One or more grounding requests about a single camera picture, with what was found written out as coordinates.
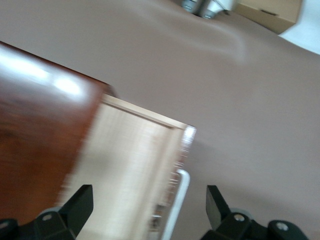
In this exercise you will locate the brown table cover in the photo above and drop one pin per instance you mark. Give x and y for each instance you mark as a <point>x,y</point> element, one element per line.
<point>250,112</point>

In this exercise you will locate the dark red wooden cabinet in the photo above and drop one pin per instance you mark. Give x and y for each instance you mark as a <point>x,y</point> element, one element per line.
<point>37,137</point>

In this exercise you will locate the light wood drawer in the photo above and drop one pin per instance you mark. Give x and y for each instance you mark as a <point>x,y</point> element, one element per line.
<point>130,162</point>

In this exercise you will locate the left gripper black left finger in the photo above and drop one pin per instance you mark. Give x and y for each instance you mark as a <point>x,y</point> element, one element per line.
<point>77,207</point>

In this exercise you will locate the cardboard box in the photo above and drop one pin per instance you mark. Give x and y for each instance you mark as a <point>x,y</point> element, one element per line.
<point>270,15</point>

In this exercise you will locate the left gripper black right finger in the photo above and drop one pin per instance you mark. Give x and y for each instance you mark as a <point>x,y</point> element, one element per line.
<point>216,208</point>

